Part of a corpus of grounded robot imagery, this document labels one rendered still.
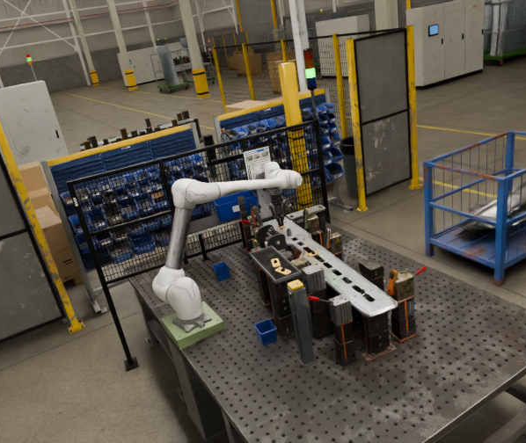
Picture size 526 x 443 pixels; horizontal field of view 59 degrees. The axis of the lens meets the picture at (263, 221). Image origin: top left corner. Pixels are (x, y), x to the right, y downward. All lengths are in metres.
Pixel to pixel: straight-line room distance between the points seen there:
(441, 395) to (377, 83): 4.11
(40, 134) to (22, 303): 4.92
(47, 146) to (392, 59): 5.99
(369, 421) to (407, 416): 0.16
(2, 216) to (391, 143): 4.30
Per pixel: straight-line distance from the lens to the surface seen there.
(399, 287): 2.40
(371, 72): 5.67
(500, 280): 4.35
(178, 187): 2.83
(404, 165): 6.28
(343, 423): 2.20
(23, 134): 9.06
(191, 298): 2.72
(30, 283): 4.55
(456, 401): 2.30
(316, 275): 2.43
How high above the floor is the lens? 2.31
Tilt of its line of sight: 23 degrees down
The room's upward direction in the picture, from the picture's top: 10 degrees counter-clockwise
